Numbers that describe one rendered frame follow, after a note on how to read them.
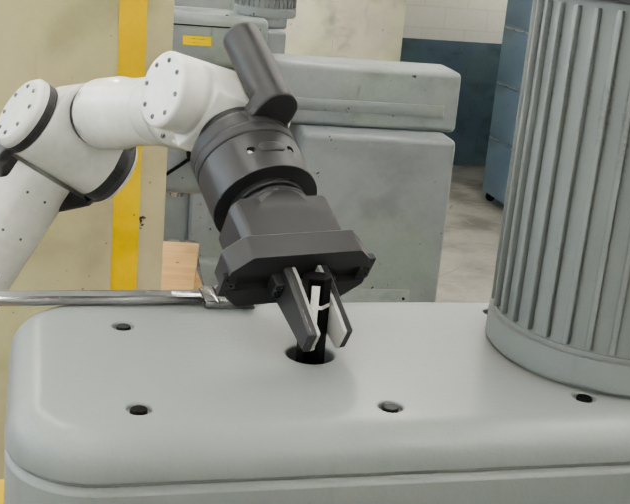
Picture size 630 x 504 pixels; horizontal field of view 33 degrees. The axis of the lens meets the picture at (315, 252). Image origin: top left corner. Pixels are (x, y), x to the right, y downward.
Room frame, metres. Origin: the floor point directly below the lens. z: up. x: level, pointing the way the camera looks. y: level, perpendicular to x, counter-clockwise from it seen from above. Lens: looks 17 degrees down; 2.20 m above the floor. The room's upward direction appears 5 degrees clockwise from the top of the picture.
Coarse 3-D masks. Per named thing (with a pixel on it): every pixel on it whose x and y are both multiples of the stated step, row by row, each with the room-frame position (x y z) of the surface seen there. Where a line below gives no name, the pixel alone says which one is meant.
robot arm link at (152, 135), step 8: (136, 88) 0.99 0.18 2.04; (136, 96) 0.98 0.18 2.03; (136, 104) 0.97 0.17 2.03; (136, 112) 0.97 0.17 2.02; (136, 120) 0.97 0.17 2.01; (144, 120) 0.96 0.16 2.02; (136, 128) 0.98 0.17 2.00; (144, 128) 0.97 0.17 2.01; (152, 128) 0.97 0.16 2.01; (144, 136) 0.98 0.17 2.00; (152, 136) 0.97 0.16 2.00; (160, 136) 0.97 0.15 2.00; (168, 136) 0.98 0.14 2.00; (160, 144) 0.98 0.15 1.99; (168, 144) 0.98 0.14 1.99; (176, 144) 0.98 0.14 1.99
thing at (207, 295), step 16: (208, 288) 0.86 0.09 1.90; (0, 304) 0.79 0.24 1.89; (16, 304) 0.80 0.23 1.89; (32, 304) 0.80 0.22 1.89; (48, 304) 0.80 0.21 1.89; (64, 304) 0.81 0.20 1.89; (80, 304) 0.81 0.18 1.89; (96, 304) 0.81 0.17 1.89; (112, 304) 0.82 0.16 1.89; (128, 304) 0.82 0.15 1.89; (144, 304) 0.82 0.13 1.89; (160, 304) 0.83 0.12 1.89; (208, 304) 0.83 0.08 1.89; (224, 304) 0.83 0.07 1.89
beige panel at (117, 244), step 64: (0, 0) 2.34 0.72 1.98; (64, 0) 2.37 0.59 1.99; (128, 0) 2.41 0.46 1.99; (0, 64) 2.34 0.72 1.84; (64, 64) 2.38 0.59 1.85; (128, 64) 2.41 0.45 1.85; (128, 192) 2.41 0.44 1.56; (64, 256) 2.38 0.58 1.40; (128, 256) 2.41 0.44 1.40; (0, 320) 2.34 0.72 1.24; (0, 384) 2.34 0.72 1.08; (0, 448) 2.34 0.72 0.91
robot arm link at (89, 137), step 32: (64, 96) 1.07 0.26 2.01; (96, 96) 1.03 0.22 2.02; (128, 96) 0.99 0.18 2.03; (64, 128) 1.06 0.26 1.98; (96, 128) 1.02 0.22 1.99; (128, 128) 0.99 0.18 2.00; (32, 160) 1.06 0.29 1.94; (64, 160) 1.06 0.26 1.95; (96, 160) 1.08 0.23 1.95; (128, 160) 1.10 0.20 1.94; (96, 192) 1.09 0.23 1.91
